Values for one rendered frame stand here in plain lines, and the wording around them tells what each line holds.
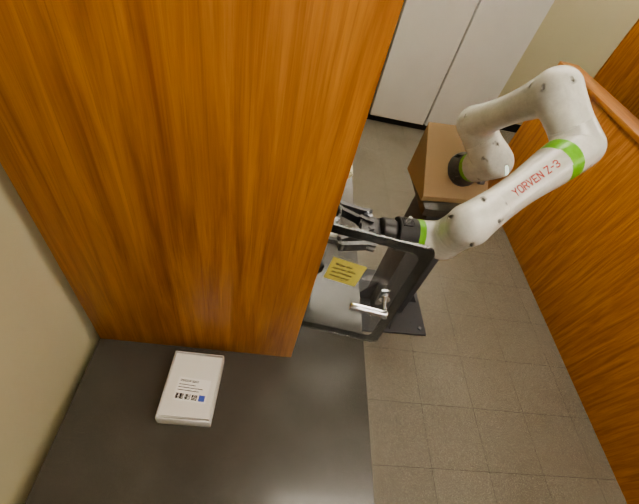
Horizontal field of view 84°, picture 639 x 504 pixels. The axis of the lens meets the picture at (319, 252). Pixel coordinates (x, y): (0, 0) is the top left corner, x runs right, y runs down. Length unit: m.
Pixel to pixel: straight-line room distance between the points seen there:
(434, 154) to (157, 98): 1.32
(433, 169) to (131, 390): 1.35
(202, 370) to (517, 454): 1.82
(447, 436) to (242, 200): 1.84
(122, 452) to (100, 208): 0.54
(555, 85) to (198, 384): 1.15
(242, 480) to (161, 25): 0.83
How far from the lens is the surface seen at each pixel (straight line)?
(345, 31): 0.44
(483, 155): 1.50
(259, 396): 0.98
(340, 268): 0.78
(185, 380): 0.95
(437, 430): 2.17
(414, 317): 2.40
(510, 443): 2.38
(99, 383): 1.04
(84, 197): 0.67
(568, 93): 1.17
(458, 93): 4.20
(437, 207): 1.64
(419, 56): 3.95
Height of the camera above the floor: 1.86
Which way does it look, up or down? 48 degrees down
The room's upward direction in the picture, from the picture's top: 17 degrees clockwise
